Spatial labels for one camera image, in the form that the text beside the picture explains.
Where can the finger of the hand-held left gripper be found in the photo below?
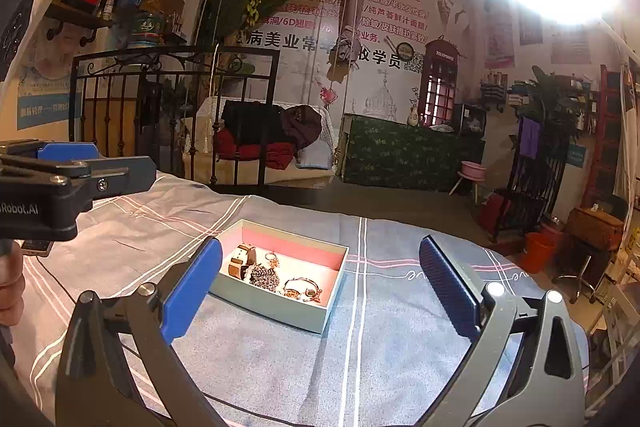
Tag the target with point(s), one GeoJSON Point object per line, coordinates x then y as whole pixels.
{"type": "Point", "coordinates": [70, 152]}
{"type": "Point", "coordinates": [120, 174]}

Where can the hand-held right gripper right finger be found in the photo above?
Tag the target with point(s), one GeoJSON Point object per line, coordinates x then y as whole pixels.
{"type": "Point", "coordinates": [447, 292]}

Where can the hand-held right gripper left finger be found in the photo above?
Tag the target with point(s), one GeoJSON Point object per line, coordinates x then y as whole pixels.
{"type": "Point", "coordinates": [192, 292]}

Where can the pink-lined jewelry box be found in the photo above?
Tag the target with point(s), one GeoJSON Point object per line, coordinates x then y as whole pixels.
{"type": "Point", "coordinates": [280, 314]}

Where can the thin gold bangle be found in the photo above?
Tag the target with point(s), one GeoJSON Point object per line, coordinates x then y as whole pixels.
{"type": "Point", "coordinates": [295, 280]}

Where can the person's left hand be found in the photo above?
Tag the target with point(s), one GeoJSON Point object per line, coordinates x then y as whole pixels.
{"type": "Point", "coordinates": [10, 287]}

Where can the striped blue-grey blanket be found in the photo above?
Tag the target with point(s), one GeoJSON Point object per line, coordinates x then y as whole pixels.
{"type": "Point", "coordinates": [400, 357]}

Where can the red bag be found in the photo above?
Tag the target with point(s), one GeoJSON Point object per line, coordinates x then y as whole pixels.
{"type": "Point", "coordinates": [495, 212]}

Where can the red bucket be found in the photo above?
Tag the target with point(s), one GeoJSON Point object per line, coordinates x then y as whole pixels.
{"type": "Point", "coordinates": [540, 254]}

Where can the pink stool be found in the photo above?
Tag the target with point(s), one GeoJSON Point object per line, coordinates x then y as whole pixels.
{"type": "Point", "coordinates": [470, 168]}

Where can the chrome stool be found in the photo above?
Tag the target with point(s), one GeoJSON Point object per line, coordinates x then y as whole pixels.
{"type": "Point", "coordinates": [580, 274]}

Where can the green floral covered cabinet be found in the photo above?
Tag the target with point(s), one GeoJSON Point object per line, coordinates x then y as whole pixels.
{"type": "Point", "coordinates": [410, 157]}

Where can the black cloth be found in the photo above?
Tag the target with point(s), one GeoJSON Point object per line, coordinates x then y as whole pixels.
{"type": "Point", "coordinates": [250, 122]}

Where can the green round tin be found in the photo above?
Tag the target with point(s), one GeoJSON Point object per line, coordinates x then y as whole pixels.
{"type": "Point", "coordinates": [147, 29]}

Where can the white wicker swing sofa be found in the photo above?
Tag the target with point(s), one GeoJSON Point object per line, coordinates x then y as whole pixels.
{"type": "Point", "coordinates": [285, 177]}

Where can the red cloth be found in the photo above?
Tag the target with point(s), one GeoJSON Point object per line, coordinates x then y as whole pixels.
{"type": "Point", "coordinates": [270, 154]}

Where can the black iron stand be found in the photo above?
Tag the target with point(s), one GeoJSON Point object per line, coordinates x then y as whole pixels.
{"type": "Point", "coordinates": [550, 177]}

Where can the purple cloth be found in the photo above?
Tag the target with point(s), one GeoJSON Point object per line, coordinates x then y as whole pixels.
{"type": "Point", "coordinates": [529, 139]}

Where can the white vase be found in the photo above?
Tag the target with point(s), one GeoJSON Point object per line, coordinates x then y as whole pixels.
{"type": "Point", "coordinates": [413, 119]}

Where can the light blue pillow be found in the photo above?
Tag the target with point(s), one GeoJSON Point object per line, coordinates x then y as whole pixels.
{"type": "Point", "coordinates": [315, 157]}

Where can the dark brown jacket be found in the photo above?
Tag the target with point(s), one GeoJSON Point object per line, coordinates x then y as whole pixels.
{"type": "Point", "coordinates": [300, 124]}

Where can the leafy potted plant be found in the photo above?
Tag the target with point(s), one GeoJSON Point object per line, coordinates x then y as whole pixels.
{"type": "Point", "coordinates": [547, 97]}

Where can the red ladder shelf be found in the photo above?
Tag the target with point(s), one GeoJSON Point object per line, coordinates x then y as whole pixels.
{"type": "Point", "coordinates": [605, 132]}

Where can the red phone booth decoration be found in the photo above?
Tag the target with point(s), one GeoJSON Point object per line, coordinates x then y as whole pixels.
{"type": "Point", "coordinates": [440, 57]}

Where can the blue wall poster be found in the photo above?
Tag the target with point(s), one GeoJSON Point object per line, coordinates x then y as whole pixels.
{"type": "Point", "coordinates": [42, 107]}

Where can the wooden wall shelf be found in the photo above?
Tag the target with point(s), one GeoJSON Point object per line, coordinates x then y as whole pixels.
{"type": "Point", "coordinates": [80, 14]}

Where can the black iron bed frame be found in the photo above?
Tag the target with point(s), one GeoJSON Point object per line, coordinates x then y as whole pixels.
{"type": "Point", "coordinates": [276, 117]}

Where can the large printed wall banner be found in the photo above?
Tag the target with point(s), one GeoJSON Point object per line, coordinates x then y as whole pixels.
{"type": "Point", "coordinates": [390, 17]}

